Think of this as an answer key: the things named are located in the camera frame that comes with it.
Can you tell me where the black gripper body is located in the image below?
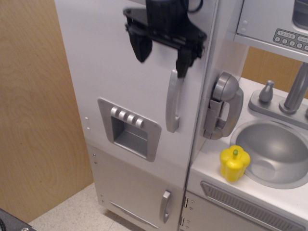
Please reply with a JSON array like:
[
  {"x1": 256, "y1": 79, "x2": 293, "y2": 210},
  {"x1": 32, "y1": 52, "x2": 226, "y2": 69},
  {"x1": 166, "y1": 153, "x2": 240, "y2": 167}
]
[{"x1": 123, "y1": 0, "x2": 207, "y2": 50}]

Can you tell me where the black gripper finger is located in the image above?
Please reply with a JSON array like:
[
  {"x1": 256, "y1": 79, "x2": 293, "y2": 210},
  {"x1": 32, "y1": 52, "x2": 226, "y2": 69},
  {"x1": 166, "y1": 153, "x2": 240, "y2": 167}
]
[
  {"x1": 176, "y1": 48, "x2": 202, "y2": 78},
  {"x1": 129, "y1": 34, "x2": 153, "y2": 63}
]

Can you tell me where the white toy fridge door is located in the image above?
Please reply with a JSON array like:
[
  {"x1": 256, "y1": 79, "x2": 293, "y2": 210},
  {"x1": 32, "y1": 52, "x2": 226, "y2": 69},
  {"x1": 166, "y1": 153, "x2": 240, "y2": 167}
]
[{"x1": 55, "y1": 0, "x2": 206, "y2": 189}]

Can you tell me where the silver fridge door handle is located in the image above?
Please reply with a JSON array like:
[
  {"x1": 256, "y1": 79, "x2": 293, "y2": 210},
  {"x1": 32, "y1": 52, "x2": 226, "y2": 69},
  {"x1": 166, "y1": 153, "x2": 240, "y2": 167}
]
[{"x1": 165, "y1": 68, "x2": 184, "y2": 133}]

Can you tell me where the white toy fridge cabinet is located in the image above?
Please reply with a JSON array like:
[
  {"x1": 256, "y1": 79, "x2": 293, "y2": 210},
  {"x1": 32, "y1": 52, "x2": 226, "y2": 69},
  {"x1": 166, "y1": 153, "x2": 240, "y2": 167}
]
[{"x1": 186, "y1": 0, "x2": 248, "y2": 184}]

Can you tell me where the silver toy telephone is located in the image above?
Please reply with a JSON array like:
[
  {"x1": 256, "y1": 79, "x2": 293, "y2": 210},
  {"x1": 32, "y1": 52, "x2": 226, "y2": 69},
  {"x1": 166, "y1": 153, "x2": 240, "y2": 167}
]
[{"x1": 204, "y1": 72, "x2": 244, "y2": 140}]

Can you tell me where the silver faucet knob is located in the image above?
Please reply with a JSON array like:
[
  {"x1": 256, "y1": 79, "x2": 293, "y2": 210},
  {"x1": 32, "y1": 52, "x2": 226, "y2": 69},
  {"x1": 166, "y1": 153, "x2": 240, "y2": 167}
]
[{"x1": 259, "y1": 80, "x2": 274, "y2": 103}]

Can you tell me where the silver ice dispenser panel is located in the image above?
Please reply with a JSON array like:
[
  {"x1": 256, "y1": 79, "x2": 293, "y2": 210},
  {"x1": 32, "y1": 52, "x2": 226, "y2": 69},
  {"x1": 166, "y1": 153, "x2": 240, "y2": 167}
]
[{"x1": 97, "y1": 98, "x2": 161, "y2": 162}]

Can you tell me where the toy microwave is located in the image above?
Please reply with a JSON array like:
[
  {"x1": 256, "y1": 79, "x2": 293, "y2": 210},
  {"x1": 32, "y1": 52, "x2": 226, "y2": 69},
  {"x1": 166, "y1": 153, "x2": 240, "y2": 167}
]
[{"x1": 235, "y1": 0, "x2": 308, "y2": 62}]

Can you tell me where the yellow toy bell pepper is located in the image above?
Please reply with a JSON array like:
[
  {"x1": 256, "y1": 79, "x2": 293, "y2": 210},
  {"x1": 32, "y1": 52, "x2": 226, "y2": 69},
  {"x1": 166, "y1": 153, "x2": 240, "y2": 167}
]
[{"x1": 219, "y1": 145, "x2": 251, "y2": 182}]

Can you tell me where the silver toy faucet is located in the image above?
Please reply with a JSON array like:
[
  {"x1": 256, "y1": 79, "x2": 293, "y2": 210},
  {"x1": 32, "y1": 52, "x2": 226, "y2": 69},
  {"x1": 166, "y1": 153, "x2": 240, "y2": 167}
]
[{"x1": 279, "y1": 62, "x2": 308, "y2": 114}]

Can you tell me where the silver toy sink basin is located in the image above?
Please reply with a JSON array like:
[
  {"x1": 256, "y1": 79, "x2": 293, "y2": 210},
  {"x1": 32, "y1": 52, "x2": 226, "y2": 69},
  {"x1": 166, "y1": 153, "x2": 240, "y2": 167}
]
[{"x1": 230, "y1": 120, "x2": 308, "y2": 189}]

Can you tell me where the white freezer drawer door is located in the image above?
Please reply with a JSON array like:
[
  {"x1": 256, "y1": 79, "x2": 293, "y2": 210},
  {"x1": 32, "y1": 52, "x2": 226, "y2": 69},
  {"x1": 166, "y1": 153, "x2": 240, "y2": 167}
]
[{"x1": 87, "y1": 145, "x2": 184, "y2": 231}]

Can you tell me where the silver oven door panel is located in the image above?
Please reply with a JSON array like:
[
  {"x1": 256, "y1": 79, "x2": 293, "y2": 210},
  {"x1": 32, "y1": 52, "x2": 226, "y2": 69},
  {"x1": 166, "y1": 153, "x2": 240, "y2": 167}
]
[{"x1": 180, "y1": 181, "x2": 308, "y2": 231}]

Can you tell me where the black case corner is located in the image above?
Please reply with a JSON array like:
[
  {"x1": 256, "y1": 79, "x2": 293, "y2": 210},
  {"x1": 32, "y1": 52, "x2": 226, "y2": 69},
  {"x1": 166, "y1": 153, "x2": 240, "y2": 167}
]
[{"x1": 0, "y1": 209, "x2": 36, "y2": 231}]

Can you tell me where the wooden wall board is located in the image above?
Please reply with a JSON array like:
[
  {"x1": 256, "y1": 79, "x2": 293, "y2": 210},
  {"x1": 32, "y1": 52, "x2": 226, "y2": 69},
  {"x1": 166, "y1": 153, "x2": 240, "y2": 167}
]
[{"x1": 0, "y1": 0, "x2": 93, "y2": 222}]

